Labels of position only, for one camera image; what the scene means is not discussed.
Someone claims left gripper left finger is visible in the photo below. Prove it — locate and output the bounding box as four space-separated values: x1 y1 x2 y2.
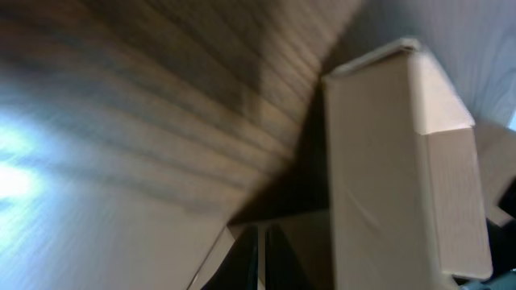
202 226 259 290

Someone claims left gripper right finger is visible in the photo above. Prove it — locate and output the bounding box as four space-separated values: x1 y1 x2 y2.
265 224 314 290

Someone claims cardboard box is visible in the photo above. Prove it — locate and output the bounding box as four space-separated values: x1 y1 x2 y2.
195 39 515 289

